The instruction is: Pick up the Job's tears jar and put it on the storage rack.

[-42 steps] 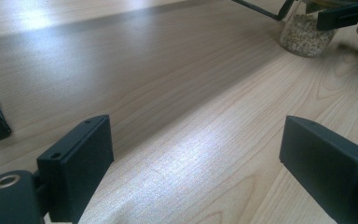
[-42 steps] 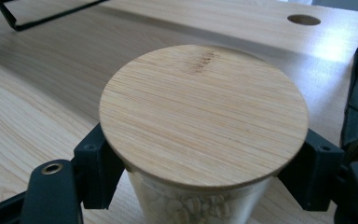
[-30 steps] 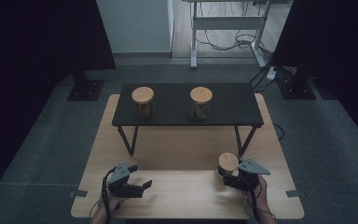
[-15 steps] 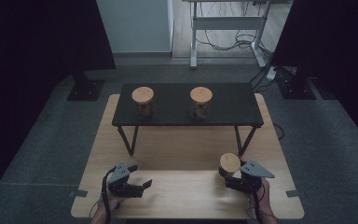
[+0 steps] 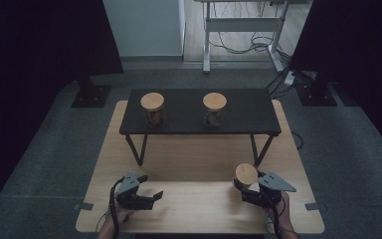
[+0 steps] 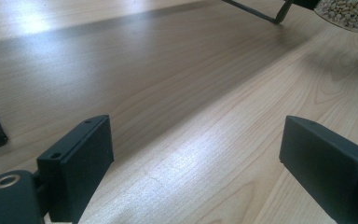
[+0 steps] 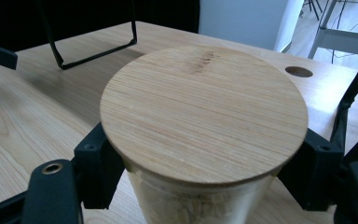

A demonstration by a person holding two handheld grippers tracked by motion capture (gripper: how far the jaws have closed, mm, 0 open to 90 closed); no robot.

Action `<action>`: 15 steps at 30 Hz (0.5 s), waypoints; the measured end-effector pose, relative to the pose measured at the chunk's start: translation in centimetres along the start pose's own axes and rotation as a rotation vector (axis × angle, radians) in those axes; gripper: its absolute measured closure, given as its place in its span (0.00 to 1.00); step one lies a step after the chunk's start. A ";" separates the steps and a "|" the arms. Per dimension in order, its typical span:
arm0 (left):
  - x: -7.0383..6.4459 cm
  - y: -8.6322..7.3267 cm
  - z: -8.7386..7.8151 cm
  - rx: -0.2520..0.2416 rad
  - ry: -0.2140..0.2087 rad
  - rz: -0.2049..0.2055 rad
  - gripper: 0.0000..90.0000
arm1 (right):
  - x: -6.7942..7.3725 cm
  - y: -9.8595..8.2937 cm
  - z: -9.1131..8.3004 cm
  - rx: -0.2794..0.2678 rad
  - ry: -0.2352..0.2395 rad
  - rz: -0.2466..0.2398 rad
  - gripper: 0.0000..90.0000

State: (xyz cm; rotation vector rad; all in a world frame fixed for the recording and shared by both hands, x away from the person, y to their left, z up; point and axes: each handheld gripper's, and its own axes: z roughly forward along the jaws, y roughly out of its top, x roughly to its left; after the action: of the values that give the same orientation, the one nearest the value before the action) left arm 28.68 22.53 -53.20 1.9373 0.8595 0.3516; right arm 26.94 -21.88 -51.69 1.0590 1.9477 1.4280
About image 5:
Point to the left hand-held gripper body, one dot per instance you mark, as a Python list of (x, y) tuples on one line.
[(129, 184)]

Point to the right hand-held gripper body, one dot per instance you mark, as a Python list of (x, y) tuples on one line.
[(275, 183)]

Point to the grain-filled glass jar wooden lid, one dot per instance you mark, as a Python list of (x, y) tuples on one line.
[(246, 173)]

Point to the brown-filled glass jar wooden lid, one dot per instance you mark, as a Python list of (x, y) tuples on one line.
[(152, 101)]

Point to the black metal shelf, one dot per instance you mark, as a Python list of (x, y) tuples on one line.
[(185, 113)]

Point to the leaf-filled glass jar wooden lid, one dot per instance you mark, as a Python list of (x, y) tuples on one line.
[(214, 100)]

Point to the person's right hand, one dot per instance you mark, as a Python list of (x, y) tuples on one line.
[(284, 212)]

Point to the person's left hand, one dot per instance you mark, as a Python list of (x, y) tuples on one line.
[(123, 216)]

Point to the black stand base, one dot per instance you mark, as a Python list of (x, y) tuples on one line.
[(316, 94), (91, 96)]

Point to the white power strip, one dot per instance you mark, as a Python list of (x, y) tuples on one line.
[(289, 79)]

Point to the white cabinet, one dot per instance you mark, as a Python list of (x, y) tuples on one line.
[(142, 26)]

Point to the dark curtain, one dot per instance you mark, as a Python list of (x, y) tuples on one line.
[(39, 49), (361, 43)]

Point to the white desk frame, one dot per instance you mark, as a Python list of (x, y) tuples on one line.
[(242, 25)]

